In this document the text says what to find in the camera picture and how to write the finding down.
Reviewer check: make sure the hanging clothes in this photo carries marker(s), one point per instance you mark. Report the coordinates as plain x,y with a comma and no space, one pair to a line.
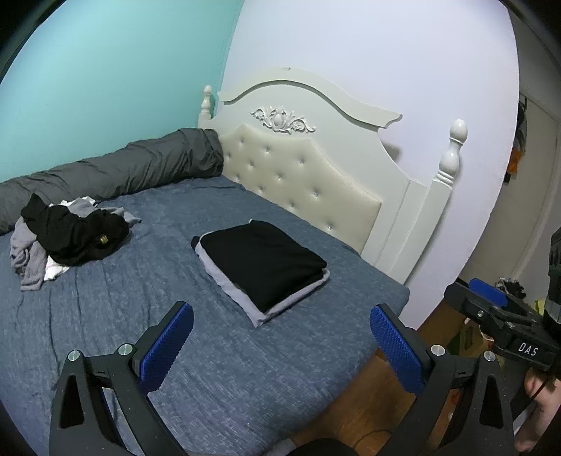
519,140

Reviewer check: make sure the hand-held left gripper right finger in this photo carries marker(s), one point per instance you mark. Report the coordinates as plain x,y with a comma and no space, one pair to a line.
396,346

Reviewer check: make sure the black shirt with white trim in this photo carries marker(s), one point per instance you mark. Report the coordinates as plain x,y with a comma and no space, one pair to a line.
263,263

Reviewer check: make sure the blue bed blanket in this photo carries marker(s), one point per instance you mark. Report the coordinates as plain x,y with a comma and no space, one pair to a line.
219,372

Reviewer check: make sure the person's right hand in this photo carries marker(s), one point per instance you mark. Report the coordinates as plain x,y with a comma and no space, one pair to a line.
548,407

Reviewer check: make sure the white tufted bed headboard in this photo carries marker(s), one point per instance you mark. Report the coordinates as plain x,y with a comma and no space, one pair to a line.
394,175

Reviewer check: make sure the cardboard box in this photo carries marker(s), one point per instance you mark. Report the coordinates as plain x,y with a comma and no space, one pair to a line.
470,338

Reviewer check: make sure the dark grey rolled duvet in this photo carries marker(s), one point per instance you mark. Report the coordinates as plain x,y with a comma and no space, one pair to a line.
131,166

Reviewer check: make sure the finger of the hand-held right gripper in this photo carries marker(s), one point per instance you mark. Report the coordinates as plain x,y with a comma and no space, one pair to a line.
486,293

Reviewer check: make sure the black garment with yellow label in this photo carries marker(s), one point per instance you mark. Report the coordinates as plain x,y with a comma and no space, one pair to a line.
74,232

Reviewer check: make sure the dark clutter pile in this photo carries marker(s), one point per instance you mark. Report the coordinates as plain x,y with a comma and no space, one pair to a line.
510,287

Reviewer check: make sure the person's dark clothing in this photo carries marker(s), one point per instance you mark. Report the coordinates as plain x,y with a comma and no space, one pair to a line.
320,448

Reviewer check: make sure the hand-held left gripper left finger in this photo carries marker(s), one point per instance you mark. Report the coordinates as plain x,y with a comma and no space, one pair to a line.
168,342

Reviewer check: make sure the lavender shirt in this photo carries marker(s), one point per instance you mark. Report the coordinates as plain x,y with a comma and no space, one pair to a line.
228,281

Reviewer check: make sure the light grey garment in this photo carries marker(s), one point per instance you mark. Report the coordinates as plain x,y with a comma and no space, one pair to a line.
30,272

